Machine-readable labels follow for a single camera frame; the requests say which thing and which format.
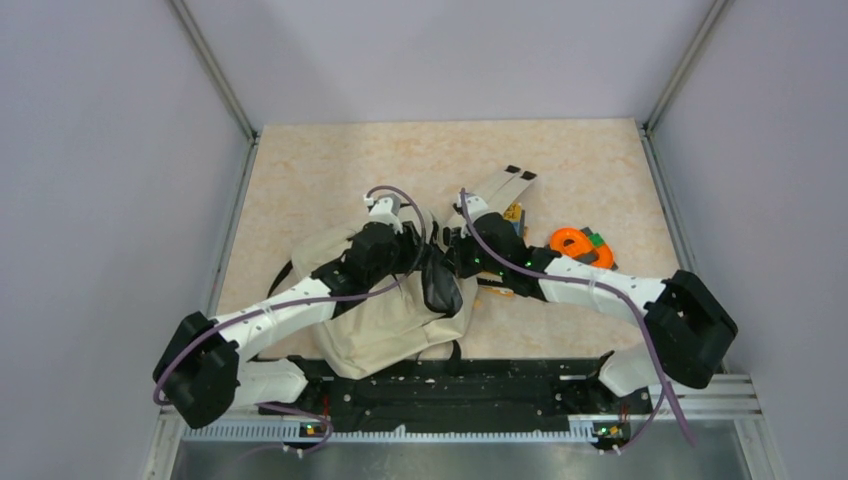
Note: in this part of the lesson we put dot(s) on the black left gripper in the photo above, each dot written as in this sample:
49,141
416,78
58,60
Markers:
412,245

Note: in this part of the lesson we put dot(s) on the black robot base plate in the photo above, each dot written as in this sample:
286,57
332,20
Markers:
458,395

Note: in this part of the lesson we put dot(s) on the aluminium frame rail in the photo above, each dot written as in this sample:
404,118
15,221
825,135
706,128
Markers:
163,452

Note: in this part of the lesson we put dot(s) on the orange curved toy track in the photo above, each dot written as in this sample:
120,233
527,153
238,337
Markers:
567,241

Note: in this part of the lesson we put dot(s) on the green toy brick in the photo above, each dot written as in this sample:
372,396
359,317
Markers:
596,240

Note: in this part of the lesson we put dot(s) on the orange pink highlighter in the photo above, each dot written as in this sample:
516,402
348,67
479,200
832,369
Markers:
498,290

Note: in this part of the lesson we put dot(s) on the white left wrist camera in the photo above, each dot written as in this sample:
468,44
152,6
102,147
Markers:
384,210

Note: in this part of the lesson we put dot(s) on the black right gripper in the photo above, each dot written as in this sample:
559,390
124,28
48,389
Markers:
455,254

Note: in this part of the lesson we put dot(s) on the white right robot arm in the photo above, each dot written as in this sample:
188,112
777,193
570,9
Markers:
689,331

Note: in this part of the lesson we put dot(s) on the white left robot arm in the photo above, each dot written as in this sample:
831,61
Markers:
209,368

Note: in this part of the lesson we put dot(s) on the cream canvas backpack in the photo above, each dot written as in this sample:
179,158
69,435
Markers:
432,306

